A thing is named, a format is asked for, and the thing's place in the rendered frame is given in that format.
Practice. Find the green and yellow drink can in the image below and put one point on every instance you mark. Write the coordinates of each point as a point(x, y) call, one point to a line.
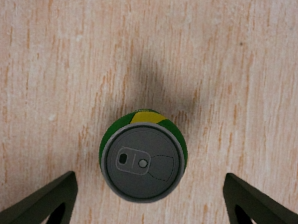
point(143, 156)

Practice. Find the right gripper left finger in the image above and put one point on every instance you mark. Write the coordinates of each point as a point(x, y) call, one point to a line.
point(56, 199)

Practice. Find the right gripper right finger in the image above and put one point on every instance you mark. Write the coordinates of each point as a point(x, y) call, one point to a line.
point(245, 203)

